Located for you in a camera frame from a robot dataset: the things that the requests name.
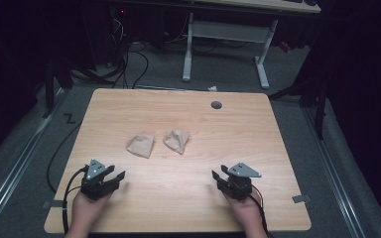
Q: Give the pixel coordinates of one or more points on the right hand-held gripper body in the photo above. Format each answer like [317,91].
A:
[236,186]

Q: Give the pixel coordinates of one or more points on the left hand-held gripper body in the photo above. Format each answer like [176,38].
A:
[96,185]

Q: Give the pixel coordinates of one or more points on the person's left hand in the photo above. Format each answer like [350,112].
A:
[87,208]

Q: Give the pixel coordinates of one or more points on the person's right hand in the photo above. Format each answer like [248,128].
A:
[244,211]

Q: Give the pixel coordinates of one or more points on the grey tape strip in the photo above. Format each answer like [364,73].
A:
[301,198]
[53,204]

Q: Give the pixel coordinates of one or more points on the crumpled white paper scrap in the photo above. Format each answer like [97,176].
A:
[212,88]

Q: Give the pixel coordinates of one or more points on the black metal stand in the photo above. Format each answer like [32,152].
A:
[51,86]
[314,95]

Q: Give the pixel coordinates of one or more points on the small red object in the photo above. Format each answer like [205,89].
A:
[284,46]

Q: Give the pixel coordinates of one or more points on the metal floor rail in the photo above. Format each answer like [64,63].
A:
[10,178]
[330,172]

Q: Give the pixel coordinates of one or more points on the white desk frame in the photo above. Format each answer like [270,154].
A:
[226,33]

